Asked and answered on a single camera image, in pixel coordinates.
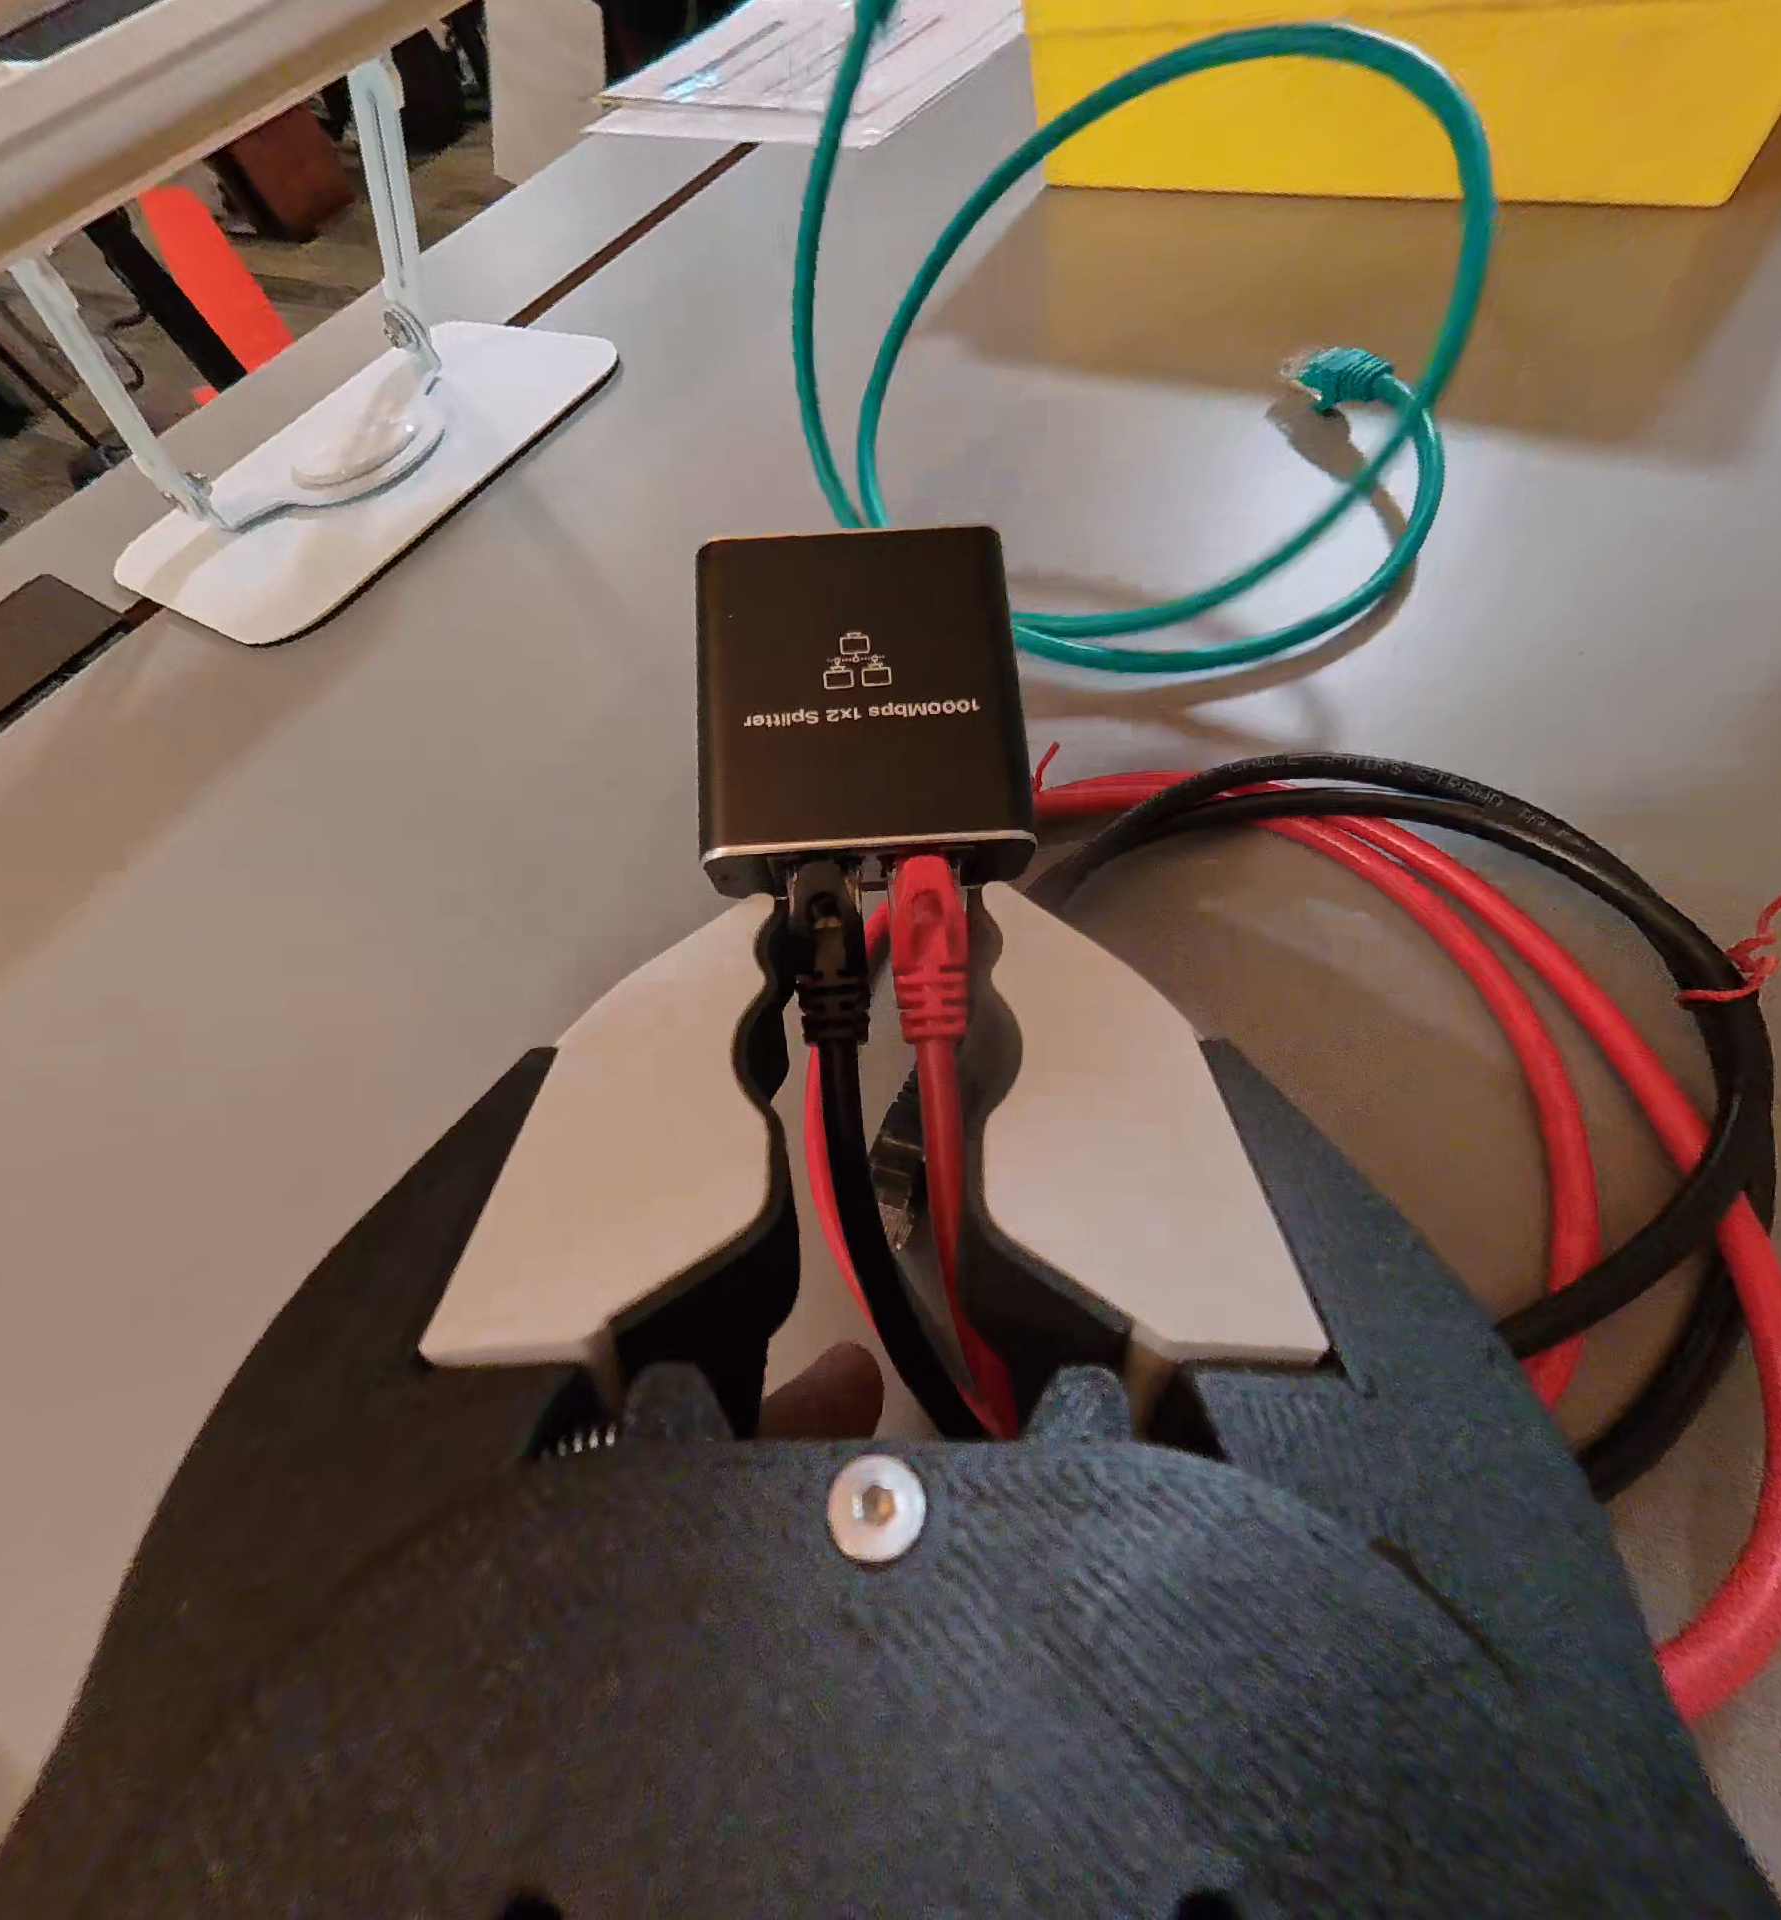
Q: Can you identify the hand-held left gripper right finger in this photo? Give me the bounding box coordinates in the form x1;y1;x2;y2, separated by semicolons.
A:
972;884;1344;1424

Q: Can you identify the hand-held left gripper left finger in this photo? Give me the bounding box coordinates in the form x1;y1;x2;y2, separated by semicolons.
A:
417;906;804;1438

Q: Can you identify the black ethernet cable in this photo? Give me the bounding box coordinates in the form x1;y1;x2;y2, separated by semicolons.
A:
788;750;1781;1501

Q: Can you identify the red ethernet cable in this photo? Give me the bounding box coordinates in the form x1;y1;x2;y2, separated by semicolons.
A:
807;771;1781;1724

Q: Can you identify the black network splitter box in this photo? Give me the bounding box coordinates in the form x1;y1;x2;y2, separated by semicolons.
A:
695;523;1043;901

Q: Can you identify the green ethernet cable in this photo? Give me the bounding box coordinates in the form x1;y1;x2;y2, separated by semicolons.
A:
793;0;1500;678

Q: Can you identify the grey desk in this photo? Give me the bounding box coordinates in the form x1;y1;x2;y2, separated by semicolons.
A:
0;29;1781;1920

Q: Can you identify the person's left hand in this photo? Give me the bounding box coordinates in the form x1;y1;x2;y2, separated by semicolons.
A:
758;1337;890;1446

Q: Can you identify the large black board on stand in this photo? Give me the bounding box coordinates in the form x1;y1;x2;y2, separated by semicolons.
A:
0;0;622;650

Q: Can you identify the orange traffic cone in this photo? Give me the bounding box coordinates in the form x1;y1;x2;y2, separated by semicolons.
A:
132;185;297;404

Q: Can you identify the brown bag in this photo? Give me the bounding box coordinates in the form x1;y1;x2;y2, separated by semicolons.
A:
231;104;359;241

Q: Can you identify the grey panel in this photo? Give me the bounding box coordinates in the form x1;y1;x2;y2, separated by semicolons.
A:
485;0;607;185

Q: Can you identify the paper sheet in plastic sleeve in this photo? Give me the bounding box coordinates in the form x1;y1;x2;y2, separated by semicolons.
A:
585;0;1027;152

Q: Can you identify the plain yellow bin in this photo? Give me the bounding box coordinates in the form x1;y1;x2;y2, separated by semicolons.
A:
1023;0;1781;209

